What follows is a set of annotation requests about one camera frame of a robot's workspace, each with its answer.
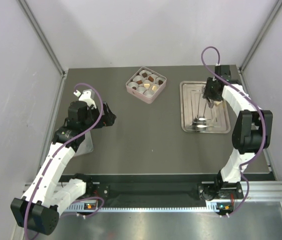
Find steel tweezers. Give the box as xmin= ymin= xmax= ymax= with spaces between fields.
xmin=206 ymin=98 xmax=217 ymax=109

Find white rectangular chocolate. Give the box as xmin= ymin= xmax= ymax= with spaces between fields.
xmin=214 ymin=101 xmax=222 ymax=106

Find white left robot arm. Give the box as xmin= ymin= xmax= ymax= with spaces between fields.
xmin=10 ymin=100 xmax=116 ymax=235

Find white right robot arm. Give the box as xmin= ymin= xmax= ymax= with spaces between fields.
xmin=203 ymin=64 xmax=273 ymax=198

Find pink chocolate tin box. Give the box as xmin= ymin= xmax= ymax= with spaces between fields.
xmin=125 ymin=66 xmax=167 ymax=104

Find steel tray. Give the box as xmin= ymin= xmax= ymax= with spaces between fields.
xmin=180 ymin=81 xmax=231 ymax=134

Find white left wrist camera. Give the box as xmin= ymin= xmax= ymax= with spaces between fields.
xmin=73 ymin=89 xmax=96 ymax=108

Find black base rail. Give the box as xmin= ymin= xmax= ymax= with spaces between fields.
xmin=60 ymin=173 xmax=246 ymax=216

